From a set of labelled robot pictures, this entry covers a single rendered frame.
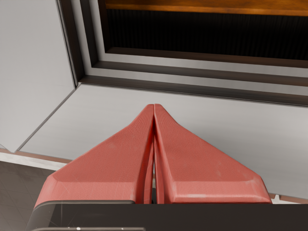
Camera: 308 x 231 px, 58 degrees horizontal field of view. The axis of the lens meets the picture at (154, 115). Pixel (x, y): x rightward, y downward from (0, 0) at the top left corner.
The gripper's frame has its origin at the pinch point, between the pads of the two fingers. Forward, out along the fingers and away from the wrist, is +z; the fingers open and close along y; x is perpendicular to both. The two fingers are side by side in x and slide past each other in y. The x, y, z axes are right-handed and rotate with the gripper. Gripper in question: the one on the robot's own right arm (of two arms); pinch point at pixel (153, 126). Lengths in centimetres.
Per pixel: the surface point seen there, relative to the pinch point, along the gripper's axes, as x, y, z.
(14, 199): 167, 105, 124
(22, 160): 36, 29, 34
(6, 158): 36, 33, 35
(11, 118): 7.8, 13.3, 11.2
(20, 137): 10.2, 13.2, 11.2
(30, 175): 134, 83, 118
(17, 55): 1.2, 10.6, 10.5
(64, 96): 4.5, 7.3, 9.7
